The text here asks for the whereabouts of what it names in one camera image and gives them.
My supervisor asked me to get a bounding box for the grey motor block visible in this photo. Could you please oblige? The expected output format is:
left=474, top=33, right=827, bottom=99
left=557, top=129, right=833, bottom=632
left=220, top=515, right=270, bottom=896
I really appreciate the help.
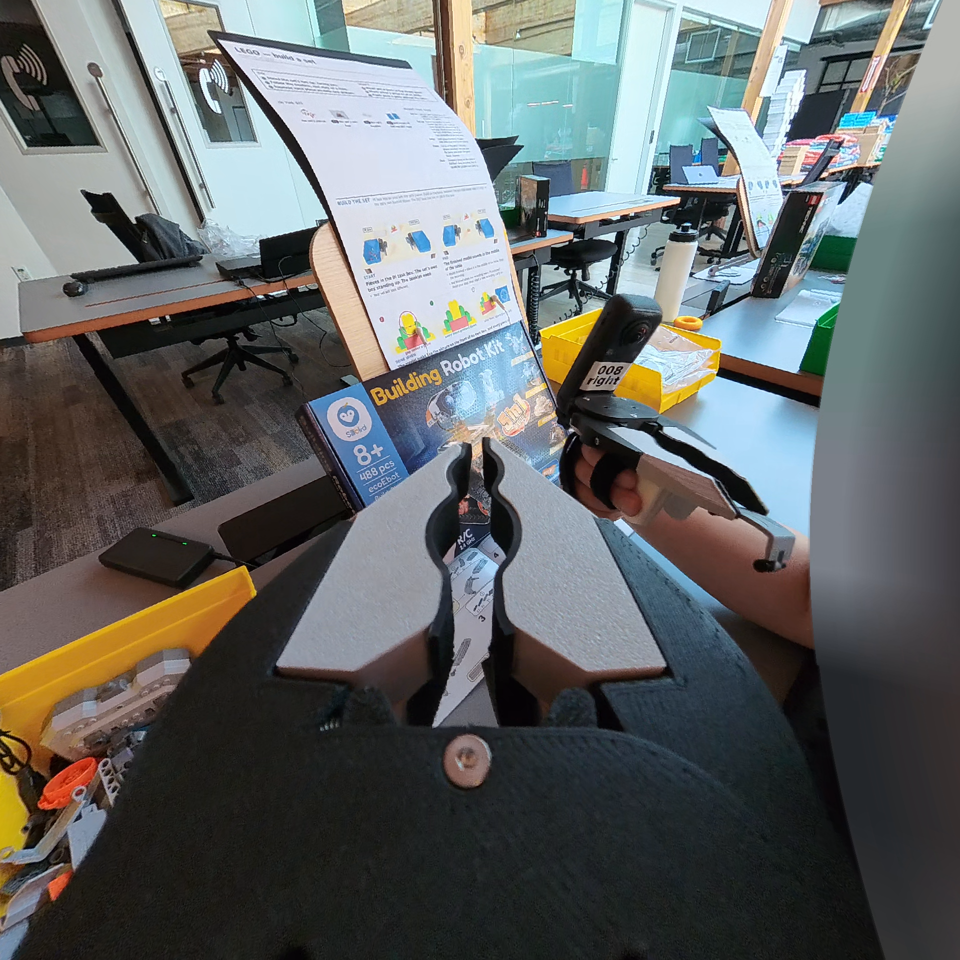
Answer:
left=41, top=648, right=194, bottom=760

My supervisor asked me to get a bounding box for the clear plastic bag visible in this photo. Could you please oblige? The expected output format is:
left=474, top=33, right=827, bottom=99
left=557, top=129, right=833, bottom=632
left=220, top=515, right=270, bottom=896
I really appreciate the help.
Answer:
left=637, top=328, right=719, bottom=393

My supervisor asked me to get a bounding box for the white water bottle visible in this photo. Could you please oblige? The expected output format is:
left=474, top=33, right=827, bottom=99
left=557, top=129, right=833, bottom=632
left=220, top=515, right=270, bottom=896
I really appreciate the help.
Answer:
left=651, top=222, right=701, bottom=322

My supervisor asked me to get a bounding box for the shallow yellow bin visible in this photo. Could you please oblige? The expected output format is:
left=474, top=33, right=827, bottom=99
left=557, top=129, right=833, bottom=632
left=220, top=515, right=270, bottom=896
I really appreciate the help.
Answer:
left=538, top=303, right=723, bottom=416

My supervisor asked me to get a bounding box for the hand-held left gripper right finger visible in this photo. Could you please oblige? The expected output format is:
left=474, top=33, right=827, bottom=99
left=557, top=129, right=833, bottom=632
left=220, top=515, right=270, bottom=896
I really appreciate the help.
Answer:
left=482, top=437, right=669, bottom=727

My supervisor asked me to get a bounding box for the stack of white boxes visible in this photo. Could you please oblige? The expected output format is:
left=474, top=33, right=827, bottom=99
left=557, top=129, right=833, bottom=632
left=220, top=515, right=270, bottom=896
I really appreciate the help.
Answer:
left=763, top=67, right=809, bottom=145

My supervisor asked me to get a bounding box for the black office chair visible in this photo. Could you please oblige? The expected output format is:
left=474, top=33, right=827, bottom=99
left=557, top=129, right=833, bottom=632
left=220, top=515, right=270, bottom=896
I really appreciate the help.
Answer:
left=549, top=237, right=621, bottom=310
left=80, top=189, right=299, bottom=406

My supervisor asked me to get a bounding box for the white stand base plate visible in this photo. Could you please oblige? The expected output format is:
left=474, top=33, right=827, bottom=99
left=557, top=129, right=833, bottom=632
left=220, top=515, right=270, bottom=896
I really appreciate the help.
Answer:
left=690, top=255, right=760, bottom=284

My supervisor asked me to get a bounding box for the green storage bin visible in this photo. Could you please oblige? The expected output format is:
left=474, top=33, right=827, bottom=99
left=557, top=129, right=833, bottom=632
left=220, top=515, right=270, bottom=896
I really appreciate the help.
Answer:
left=797, top=302, right=845, bottom=378
left=808, top=232, right=860, bottom=273

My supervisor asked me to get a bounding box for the white door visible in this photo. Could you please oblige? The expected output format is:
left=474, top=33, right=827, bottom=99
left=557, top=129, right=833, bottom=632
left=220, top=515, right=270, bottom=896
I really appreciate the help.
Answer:
left=112, top=0, right=316, bottom=241

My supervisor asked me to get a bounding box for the orange gear wheel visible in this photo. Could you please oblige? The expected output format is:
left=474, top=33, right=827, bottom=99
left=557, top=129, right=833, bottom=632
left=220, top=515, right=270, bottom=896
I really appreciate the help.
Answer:
left=36, top=756, right=104, bottom=813

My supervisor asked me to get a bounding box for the grey curved building beam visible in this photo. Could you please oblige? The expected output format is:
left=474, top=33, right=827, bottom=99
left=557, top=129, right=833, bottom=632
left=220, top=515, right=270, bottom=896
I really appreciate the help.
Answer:
left=738, top=506, right=798, bottom=576

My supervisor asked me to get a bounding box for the black cable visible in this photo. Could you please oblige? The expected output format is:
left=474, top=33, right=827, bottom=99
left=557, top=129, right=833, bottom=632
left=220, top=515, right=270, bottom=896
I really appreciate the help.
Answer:
left=0, top=731, right=51, bottom=815

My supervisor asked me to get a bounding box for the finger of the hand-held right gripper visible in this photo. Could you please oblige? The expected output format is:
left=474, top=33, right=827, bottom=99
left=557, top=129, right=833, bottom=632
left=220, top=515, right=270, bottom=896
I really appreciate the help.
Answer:
left=636, top=442, right=772, bottom=525
left=641, top=414, right=771, bottom=517

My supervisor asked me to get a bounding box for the wooden pillar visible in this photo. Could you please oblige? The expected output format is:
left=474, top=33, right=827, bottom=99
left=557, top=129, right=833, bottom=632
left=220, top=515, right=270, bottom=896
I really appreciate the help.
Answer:
left=849, top=0, right=914, bottom=115
left=437, top=0, right=479, bottom=138
left=741, top=0, right=796, bottom=179

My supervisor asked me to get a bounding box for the blue robot kit box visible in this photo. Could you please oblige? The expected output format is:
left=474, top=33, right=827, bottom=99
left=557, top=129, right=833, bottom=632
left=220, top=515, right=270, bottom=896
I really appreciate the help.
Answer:
left=296, top=321, right=573, bottom=560

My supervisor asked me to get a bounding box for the pile of grey building parts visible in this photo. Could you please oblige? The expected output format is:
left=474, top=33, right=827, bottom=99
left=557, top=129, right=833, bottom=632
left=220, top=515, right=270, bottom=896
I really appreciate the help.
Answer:
left=0, top=757, right=144, bottom=924

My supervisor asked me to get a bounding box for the black keyboard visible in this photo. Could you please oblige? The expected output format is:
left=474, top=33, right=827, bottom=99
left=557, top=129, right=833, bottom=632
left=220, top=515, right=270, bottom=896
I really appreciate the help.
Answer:
left=69, top=254, right=206, bottom=285

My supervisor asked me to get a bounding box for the phone sign window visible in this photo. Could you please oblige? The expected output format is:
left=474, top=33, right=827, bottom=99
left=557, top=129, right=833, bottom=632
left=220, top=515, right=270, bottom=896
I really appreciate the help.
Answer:
left=0, top=0, right=106, bottom=155

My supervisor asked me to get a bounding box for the open black folder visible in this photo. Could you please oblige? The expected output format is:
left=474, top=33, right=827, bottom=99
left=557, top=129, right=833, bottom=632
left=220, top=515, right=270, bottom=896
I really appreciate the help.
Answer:
left=474, top=135, right=528, bottom=179

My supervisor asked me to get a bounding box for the small black product box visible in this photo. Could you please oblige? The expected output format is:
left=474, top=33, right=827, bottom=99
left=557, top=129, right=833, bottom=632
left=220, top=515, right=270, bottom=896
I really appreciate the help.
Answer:
left=516, top=174, right=554, bottom=235

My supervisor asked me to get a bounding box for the black external drive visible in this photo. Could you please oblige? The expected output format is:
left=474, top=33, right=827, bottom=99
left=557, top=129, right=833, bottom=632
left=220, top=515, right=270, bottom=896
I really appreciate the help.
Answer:
left=99, top=527, right=220, bottom=591

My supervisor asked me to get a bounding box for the white instruction booklet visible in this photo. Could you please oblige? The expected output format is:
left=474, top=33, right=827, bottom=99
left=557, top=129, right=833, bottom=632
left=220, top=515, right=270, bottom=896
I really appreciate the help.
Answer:
left=433, top=536, right=519, bottom=727

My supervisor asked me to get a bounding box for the person's right forearm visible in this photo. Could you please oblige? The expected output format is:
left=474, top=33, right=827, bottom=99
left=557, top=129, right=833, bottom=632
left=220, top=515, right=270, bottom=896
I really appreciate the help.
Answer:
left=626, top=513, right=816, bottom=651

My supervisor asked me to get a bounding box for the large black product box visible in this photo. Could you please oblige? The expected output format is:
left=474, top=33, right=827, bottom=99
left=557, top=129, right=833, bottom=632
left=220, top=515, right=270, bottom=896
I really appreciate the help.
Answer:
left=750, top=182, right=850, bottom=300

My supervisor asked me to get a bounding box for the black docking box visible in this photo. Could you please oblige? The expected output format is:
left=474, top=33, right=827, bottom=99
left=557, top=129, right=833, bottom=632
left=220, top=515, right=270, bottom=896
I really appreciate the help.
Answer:
left=215, top=227, right=321, bottom=284

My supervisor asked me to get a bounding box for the office desk with wooden edge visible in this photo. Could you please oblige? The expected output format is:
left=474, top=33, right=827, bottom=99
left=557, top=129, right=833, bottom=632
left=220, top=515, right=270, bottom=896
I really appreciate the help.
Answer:
left=18, top=251, right=354, bottom=507
left=546, top=191, right=681, bottom=300
left=693, top=266, right=849, bottom=408
left=510, top=228, right=575, bottom=331
left=651, top=168, right=745, bottom=250

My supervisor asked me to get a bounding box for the crumpled clear plastic wrap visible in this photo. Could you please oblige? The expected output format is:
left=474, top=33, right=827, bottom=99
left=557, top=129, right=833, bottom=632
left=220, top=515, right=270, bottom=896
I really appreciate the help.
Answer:
left=197, top=217, right=261, bottom=261

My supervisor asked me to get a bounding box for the stack of colourful packets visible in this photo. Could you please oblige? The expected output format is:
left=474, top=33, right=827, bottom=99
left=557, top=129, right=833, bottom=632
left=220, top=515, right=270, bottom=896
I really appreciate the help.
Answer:
left=778, top=112, right=897, bottom=185

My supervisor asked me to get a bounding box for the white patterned sheet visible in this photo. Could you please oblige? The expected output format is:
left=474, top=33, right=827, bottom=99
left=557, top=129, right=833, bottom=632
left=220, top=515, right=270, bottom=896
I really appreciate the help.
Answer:
left=831, top=180, right=876, bottom=243

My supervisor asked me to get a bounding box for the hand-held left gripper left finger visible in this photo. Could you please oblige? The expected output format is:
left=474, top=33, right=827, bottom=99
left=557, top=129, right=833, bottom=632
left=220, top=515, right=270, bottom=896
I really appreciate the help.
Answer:
left=276, top=441, right=475, bottom=727

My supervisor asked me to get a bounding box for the white folded booklet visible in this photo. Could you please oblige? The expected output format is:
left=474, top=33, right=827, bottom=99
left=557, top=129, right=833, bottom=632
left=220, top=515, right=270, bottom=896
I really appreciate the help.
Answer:
left=774, top=288, right=845, bottom=329

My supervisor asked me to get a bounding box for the deep yellow parts bin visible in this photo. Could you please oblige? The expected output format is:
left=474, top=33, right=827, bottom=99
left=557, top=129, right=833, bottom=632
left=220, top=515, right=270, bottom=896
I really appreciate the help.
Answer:
left=0, top=564, right=258, bottom=940

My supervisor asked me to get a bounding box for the person's right hand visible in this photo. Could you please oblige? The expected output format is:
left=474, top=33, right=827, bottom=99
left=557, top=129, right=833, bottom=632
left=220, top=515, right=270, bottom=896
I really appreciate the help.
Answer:
left=567, top=442, right=648, bottom=522

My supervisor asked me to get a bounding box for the yellow building piece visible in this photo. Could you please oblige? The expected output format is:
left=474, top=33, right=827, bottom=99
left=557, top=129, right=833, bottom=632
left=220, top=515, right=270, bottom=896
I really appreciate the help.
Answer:
left=0, top=772, right=24, bottom=856

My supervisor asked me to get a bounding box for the black flat pad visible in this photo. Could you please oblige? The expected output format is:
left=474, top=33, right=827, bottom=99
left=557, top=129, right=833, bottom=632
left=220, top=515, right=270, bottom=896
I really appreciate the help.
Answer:
left=217, top=474, right=355, bottom=566

